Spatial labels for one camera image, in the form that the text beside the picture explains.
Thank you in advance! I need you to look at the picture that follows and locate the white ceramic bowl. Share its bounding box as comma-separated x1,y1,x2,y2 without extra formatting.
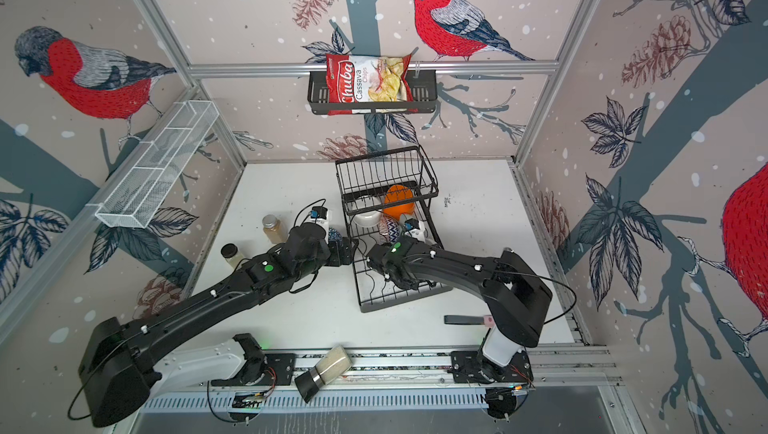
352,210,382,229

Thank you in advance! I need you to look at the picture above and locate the orange plastic bowl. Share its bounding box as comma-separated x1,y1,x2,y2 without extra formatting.
382,184,415,220

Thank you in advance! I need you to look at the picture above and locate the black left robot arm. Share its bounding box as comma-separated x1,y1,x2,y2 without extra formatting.
78,222,358,428

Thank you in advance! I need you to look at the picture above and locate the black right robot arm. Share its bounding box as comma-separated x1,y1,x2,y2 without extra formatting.
366,236,553,369

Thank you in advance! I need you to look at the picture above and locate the silver lidded spice jar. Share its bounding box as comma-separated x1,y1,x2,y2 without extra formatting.
262,214,286,245

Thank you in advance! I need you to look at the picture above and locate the black lidded spice jar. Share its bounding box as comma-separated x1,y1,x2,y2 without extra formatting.
220,243,245,270

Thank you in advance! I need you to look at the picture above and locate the red cassava chips bag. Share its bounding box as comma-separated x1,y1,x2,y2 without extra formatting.
326,54,413,104

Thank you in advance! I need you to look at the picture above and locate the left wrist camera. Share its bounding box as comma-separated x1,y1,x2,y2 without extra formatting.
309,205,329,232

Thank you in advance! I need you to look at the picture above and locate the black wire dish rack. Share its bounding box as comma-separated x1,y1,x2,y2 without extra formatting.
335,145,450,313

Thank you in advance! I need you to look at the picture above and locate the pink handled knife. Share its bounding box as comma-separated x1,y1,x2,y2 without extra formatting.
443,315,495,328

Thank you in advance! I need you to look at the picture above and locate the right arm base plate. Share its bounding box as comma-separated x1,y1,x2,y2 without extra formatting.
448,350,534,385

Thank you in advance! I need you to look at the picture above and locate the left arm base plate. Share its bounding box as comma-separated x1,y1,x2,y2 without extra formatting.
211,352,296,388

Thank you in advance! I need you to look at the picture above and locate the black wall shelf basket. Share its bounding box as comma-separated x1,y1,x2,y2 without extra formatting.
307,70,438,115

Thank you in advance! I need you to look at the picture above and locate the white mesh wall shelf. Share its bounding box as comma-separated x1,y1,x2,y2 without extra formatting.
95,100,219,228

